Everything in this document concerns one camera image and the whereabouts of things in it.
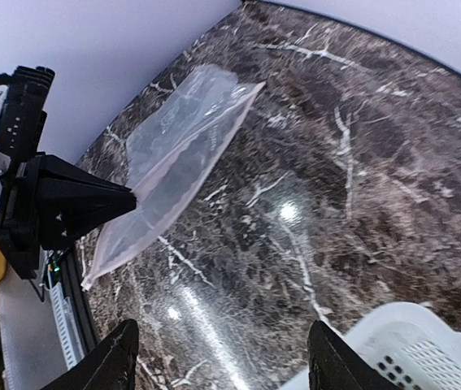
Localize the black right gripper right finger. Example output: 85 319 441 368
307 320 398 390

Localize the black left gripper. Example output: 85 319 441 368
0 152 137 280

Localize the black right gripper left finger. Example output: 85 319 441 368
42 319 139 390

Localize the white plastic basket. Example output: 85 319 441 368
282 302 461 389

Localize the clear zip top bag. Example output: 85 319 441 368
81 64 265 291

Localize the white slotted cable duct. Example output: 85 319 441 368
50 282 85 370

